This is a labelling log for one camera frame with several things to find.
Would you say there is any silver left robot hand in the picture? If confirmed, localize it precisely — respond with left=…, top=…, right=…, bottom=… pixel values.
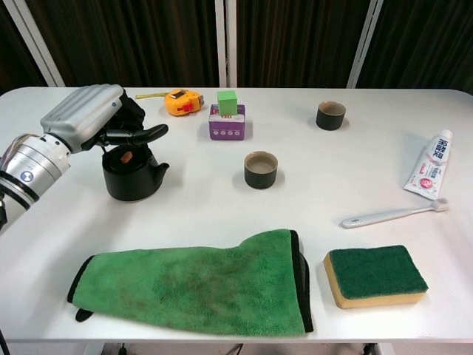
left=40, top=84, right=169, bottom=155

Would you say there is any white toothbrush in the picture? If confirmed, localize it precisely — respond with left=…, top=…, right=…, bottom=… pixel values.
left=339, top=197, right=450, bottom=229

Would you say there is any green microfibre cloth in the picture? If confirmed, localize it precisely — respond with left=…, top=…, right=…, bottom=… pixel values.
left=66, top=229, right=315, bottom=337

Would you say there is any green yellow sponge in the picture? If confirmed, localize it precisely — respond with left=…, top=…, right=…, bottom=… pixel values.
left=323, top=244, right=429, bottom=308

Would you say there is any black curtain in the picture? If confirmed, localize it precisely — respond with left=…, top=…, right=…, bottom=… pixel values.
left=0, top=0, right=50, bottom=95
left=356, top=0, right=473, bottom=92
left=25, top=0, right=221, bottom=89
left=234, top=0, right=370, bottom=89

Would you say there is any white toothpaste tube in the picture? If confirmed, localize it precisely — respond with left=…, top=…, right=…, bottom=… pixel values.
left=403, top=129, right=454, bottom=200

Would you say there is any white partition post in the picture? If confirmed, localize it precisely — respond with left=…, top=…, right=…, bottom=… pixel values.
left=214, top=0, right=237, bottom=89
left=345, top=0, right=384, bottom=89
left=3, top=0, right=67, bottom=88

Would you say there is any green cube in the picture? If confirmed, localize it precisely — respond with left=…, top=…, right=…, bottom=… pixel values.
left=217, top=89, right=239, bottom=116

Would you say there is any empty dark cup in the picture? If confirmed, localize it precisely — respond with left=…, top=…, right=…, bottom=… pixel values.
left=316, top=101, right=347, bottom=132

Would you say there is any brown cup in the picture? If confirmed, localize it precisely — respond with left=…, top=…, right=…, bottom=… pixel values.
left=242, top=150, right=279, bottom=190

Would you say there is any orange tape measure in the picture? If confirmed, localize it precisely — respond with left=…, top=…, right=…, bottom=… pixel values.
left=135, top=88, right=205, bottom=118

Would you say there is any purple box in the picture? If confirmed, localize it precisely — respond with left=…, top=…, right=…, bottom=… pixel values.
left=208, top=103, right=247, bottom=141

